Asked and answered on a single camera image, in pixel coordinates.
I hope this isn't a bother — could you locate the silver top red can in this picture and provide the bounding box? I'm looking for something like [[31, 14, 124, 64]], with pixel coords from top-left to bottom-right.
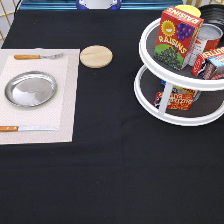
[[189, 23, 223, 66]]

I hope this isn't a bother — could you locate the red raisins box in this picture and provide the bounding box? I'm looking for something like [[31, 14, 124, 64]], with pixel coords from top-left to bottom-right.
[[154, 6, 204, 70]]

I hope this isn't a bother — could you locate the blue yellow can lower tier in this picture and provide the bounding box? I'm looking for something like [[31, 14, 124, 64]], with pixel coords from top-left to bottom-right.
[[172, 85, 201, 102]]

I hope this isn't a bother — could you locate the black plastic bowl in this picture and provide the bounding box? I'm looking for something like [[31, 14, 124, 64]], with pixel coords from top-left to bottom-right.
[[199, 4, 224, 29]]

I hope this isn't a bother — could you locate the wooden handled knife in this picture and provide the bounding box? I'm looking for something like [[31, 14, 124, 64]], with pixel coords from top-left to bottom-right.
[[0, 126, 57, 132]]

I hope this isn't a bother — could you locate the red box lower tier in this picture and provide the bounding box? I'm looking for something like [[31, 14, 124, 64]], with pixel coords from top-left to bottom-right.
[[154, 92, 193, 110]]

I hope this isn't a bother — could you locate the red butter box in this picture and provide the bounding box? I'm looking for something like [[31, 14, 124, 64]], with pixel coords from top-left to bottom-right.
[[192, 46, 224, 80]]

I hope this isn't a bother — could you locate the wooden handled fork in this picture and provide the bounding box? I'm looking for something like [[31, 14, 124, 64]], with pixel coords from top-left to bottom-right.
[[14, 53, 64, 60]]

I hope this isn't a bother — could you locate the round wooden coaster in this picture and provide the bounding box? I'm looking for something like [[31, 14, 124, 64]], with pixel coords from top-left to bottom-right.
[[80, 45, 113, 68]]

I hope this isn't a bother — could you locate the round silver metal plate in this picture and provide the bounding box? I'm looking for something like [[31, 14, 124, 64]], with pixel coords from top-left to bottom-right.
[[4, 71, 57, 108]]

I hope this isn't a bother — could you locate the beige woven placemat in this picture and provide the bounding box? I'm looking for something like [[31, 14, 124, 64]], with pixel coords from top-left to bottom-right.
[[0, 49, 80, 145]]

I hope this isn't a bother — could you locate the white two-tier lazy Susan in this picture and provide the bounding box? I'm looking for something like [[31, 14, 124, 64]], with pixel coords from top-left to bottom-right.
[[134, 19, 224, 126]]

